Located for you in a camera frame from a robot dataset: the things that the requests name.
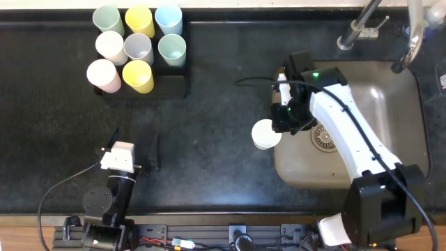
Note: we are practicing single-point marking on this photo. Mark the mounting rail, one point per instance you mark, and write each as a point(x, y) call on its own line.
point(209, 237)

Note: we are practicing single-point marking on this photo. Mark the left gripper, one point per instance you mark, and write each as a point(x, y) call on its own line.
point(143, 167)

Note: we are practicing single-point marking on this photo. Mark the yellow cup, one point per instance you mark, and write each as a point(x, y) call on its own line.
point(137, 75)
point(139, 19)

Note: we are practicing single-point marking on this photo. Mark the blue cup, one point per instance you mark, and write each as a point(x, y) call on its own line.
point(169, 19)

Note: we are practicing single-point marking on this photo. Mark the grey cup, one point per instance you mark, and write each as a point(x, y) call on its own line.
point(138, 49)

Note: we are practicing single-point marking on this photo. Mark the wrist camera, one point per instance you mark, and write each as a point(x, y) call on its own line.
point(284, 89)
point(118, 157)

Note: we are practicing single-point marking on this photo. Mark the pink cup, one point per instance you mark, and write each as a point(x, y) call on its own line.
point(102, 75)

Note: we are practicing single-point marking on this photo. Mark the green cup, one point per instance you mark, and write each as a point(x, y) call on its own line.
point(108, 19)
point(171, 49)

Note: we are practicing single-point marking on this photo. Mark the black tray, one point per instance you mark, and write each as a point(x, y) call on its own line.
point(170, 83)

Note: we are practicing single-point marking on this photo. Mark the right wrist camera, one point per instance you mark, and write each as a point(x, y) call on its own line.
point(284, 89)

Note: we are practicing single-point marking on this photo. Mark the steel tap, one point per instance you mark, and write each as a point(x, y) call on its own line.
point(416, 38)

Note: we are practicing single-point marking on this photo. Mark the steel sink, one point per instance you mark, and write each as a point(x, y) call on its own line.
point(400, 115)

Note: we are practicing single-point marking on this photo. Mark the blue soap bottle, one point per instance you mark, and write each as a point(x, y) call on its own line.
point(437, 15)

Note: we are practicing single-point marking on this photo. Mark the white cup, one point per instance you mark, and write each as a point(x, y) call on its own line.
point(263, 136)
point(111, 47)

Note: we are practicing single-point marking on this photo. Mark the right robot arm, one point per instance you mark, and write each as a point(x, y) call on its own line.
point(345, 122)

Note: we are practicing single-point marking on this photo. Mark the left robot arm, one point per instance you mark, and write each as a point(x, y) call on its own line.
point(97, 202)

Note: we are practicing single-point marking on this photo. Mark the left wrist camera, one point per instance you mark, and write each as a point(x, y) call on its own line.
point(118, 157)

